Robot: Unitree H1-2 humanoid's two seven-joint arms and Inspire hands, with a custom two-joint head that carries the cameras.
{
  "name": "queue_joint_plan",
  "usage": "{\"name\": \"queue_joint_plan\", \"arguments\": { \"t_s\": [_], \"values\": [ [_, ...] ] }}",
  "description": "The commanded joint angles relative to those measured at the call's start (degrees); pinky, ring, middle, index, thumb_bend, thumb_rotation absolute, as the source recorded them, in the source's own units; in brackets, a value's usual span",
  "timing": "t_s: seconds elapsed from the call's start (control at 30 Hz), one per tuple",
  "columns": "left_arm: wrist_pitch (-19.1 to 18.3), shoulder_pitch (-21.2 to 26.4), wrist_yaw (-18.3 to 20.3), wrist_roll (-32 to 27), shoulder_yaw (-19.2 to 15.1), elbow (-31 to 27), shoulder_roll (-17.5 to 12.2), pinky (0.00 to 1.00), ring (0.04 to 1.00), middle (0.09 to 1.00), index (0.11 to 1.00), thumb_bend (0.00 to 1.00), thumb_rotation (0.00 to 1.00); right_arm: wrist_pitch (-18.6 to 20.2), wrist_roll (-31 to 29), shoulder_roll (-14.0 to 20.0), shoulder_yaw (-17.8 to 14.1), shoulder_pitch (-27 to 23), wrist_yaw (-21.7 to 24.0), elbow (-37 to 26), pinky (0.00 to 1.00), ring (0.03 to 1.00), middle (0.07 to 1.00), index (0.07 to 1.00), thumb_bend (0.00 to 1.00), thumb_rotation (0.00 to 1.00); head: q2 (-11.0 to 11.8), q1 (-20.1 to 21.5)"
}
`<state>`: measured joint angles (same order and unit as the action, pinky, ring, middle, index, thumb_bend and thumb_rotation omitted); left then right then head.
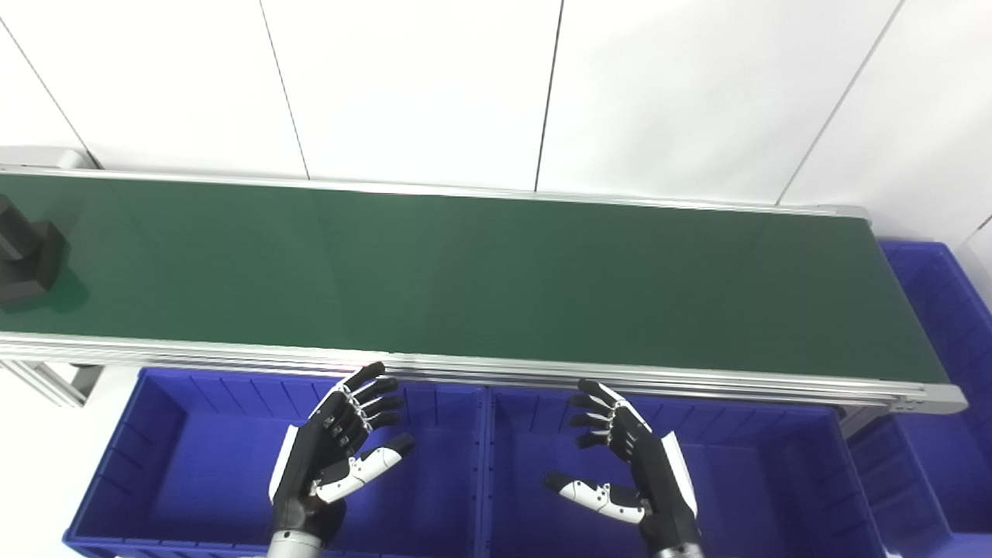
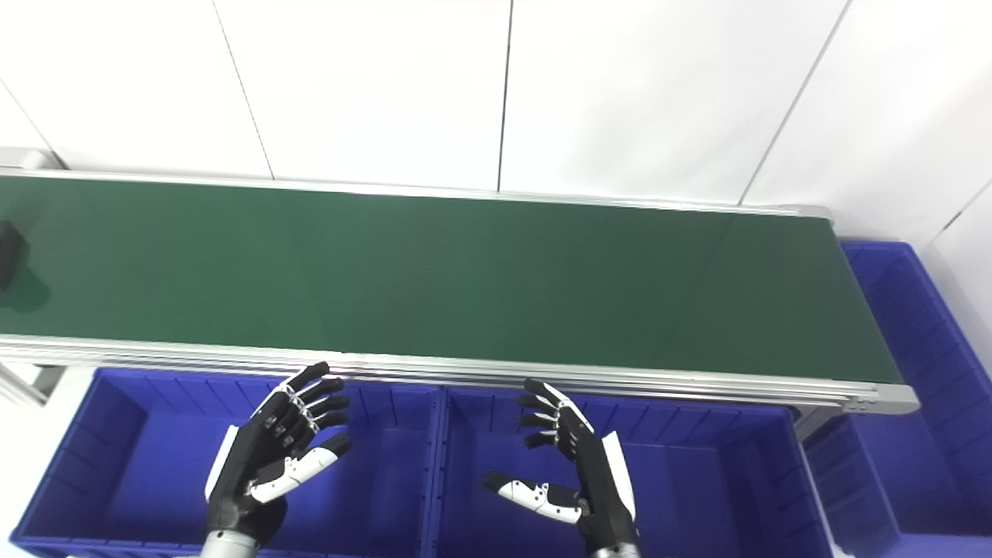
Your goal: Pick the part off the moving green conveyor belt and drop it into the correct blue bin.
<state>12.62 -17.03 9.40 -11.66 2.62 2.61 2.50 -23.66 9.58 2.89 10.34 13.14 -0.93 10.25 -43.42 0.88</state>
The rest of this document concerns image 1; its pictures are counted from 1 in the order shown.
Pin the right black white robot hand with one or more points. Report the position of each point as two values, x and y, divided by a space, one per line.
659 480

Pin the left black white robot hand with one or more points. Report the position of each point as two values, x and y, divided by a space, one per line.
310 457

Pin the black cylinder block part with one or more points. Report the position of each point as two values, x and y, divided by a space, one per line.
31 256

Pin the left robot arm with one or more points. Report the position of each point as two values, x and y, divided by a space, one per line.
294 546

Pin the blue plastic bin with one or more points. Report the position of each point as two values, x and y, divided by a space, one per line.
945 434
767 496
209 480

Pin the aluminium conveyor leg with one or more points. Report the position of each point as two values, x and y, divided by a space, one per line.
54 384
860 418

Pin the green conveyor belt aluminium frame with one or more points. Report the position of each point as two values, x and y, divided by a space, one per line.
480 279

